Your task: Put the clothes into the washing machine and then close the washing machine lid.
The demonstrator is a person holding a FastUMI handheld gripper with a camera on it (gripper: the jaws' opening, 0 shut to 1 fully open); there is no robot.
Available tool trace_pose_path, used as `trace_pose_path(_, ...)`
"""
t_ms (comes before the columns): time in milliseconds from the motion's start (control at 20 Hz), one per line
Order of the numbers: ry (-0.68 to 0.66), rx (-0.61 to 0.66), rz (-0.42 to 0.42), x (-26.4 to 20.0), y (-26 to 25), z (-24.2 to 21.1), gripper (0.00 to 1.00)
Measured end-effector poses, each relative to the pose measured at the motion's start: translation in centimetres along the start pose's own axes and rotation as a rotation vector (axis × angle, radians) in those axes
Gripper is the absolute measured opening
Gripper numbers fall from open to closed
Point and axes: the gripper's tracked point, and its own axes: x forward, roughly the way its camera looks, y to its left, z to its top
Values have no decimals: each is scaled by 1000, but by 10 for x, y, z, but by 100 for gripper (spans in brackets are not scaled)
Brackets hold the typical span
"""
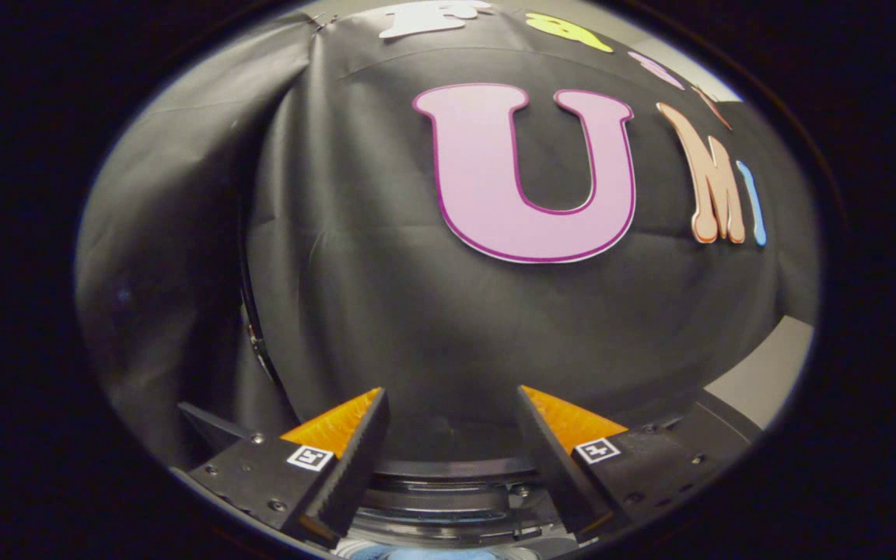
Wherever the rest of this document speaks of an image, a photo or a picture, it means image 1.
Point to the black backdrop cloth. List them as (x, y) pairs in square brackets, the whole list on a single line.
[(355, 272)]

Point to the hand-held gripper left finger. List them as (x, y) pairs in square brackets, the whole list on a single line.
[(339, 474)]

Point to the light blue shirt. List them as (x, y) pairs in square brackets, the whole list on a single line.
[(432, 554)]

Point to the white cabinet with grey top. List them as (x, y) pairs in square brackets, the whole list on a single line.
[(775, 373)]

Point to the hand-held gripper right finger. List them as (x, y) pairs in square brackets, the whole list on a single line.
[(557, 470)]

